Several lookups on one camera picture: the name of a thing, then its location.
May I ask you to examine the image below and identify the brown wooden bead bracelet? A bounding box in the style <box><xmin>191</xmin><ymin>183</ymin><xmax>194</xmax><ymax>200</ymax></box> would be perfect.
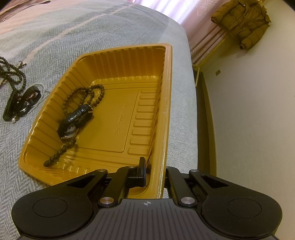
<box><xmin>43</xmin><ymin>137</ymin><xmax>77</xmax><ymax>168</ymax></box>

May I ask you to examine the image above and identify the yellow plastic tray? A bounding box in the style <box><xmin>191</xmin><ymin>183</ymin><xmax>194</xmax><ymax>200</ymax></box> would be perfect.
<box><xmin>18</xmin><ymin>44</ymin><xmax>173</xmax><ymax>198</ymax></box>

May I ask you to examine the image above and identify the brown bead necklace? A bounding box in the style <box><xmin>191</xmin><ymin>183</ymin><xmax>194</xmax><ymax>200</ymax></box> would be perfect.
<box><xmin>62</xmin><ymin>84</ymin><xmax>106</xmax><ymax>116</ymax></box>

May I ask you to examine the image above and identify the dark long bead necklace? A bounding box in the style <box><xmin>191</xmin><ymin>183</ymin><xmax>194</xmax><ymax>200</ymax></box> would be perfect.
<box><xmin>0</xmin><ymin>56</ymin><xmax>27</xmax><ymax>94</ymax></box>

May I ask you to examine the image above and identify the grey herringbone bed blanket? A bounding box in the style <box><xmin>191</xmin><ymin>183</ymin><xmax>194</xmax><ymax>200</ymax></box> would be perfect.
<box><xmin>0</xmin><ymin>0</ymin><xmax>199</xmax><ymax>240</ymax></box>

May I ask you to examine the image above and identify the pink curtain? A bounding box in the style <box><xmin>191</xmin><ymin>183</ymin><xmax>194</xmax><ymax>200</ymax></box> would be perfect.
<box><xmin>133</xmin><ymin>0</ymin><xmax>227</xmax><ymax>50</ymax></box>

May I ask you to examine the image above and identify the brown puffer jacket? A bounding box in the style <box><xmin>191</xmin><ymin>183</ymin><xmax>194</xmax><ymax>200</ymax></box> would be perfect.
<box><xmin>211</xmin><ymin>0</ymin><xmax>271</xmax><ymax>50</ymax></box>

